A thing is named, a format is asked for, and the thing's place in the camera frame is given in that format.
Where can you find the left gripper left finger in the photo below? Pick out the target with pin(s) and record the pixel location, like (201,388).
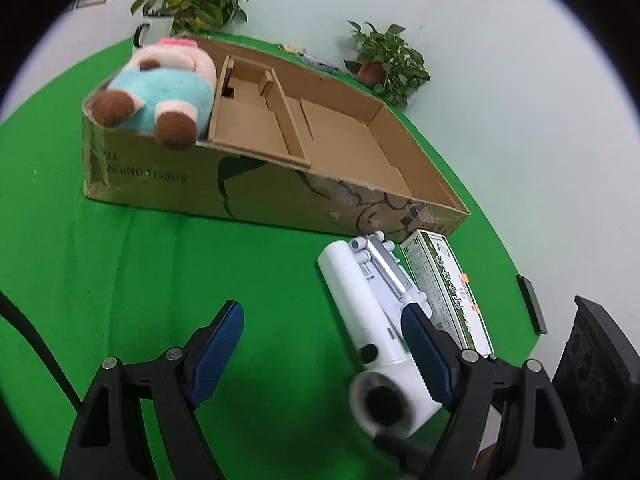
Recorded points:
(108,439)

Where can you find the brown cardboard insert box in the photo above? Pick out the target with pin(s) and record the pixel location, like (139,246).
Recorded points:
(251,114)

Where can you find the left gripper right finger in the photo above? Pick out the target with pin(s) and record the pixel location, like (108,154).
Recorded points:
(528,421)

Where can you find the pink teal plush pig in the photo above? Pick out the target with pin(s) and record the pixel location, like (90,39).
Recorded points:
(166,91)

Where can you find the small items on table back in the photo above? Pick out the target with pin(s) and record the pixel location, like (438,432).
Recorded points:
(311,60)

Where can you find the green white long carton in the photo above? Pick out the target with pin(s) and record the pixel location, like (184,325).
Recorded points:
(435,269)

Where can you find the large open cardboard box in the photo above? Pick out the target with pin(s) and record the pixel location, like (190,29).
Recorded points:
(367,172)

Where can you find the black flat device table edge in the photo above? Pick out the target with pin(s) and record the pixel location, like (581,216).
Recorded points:
(532,304)

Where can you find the white folding phone stand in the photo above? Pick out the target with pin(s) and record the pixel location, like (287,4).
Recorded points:
(387,278)

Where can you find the right potted green plant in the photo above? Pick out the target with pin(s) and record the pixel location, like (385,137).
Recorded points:
(386,64)

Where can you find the white mug black handle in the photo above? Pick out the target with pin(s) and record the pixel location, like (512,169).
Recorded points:
(151,30)

